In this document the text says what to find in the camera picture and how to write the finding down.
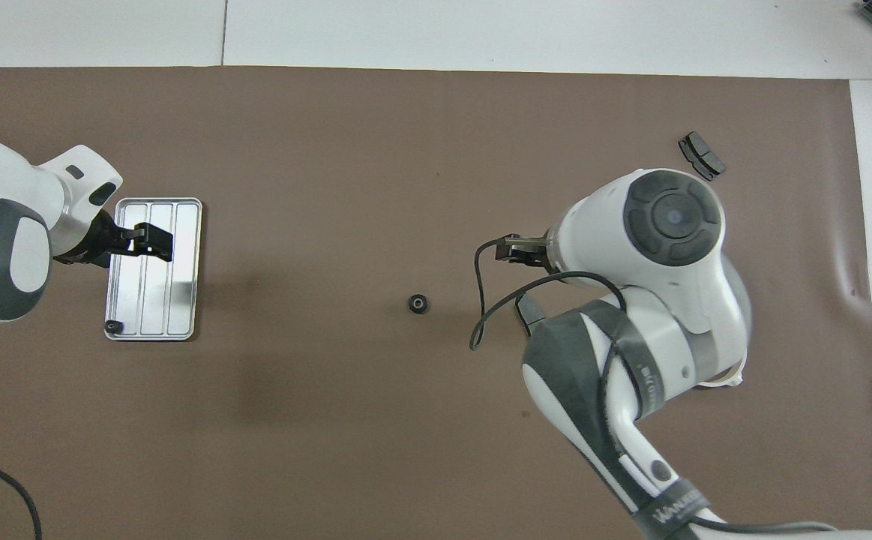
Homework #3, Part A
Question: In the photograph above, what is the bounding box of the brown table mat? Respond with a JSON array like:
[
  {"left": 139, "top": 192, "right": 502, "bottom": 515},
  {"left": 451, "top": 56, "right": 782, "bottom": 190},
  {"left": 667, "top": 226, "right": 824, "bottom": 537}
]
[{"left": 0, "top": 66, "right": 872, "bottom": 540}]

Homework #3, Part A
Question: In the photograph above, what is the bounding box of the white curved plastic bracket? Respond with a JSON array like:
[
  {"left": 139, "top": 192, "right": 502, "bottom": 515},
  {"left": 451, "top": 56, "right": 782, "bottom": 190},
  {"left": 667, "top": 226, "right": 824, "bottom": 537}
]
[{"left": 698, "top": 358, "right": 745, "bottom": 389}]

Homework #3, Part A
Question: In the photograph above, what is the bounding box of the grey metal tray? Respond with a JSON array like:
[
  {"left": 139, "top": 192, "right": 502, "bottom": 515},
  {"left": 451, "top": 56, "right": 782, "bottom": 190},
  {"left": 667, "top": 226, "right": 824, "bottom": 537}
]
[{"left": 103, "top": 197, "right": 203, "bottom": 342}]

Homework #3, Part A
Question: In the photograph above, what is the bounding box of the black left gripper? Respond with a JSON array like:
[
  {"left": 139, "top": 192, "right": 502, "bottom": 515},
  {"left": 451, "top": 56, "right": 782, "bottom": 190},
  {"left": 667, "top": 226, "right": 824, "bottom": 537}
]
[{"left": 53, "top": 210, "right": 175, "bottom": 269}]

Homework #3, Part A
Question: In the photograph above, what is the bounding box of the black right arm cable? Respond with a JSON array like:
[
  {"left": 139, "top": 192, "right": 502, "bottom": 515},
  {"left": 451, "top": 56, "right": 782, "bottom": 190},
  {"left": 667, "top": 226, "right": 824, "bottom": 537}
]
[{"left": 470, "top": 236, "right": 631, "bottom": 353}]

